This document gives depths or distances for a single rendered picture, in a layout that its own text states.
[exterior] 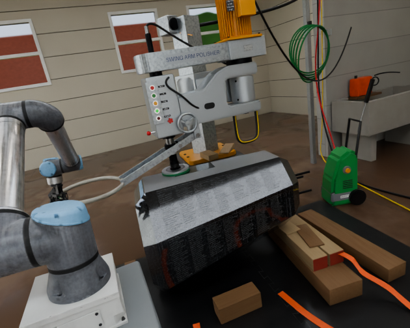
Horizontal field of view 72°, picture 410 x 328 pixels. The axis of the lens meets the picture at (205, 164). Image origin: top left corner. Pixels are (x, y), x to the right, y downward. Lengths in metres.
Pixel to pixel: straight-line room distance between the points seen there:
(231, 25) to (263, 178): 1.13
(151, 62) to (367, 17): 3.82
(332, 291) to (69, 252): 1.63
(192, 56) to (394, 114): 3.27
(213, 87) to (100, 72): 6.03
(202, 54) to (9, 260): 1.66
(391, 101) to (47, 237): 4.31
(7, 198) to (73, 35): 7.09
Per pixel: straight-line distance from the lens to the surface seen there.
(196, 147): 2.90
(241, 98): 2.27
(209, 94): 2.13
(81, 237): 0.94
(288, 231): 2.41
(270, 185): 2.08
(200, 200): 1.92
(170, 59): 2.04
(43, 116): 1.38
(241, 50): 2.23
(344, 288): 2.16
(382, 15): 5.46
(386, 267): 2.36
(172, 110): 2.04
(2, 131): 1.30
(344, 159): 3.15
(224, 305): 2.02
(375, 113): 4.38
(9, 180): 1.13
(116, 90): 7.99
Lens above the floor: 1.54
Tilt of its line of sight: 17 degrees down
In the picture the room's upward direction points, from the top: 10 degrees counter-clockwise
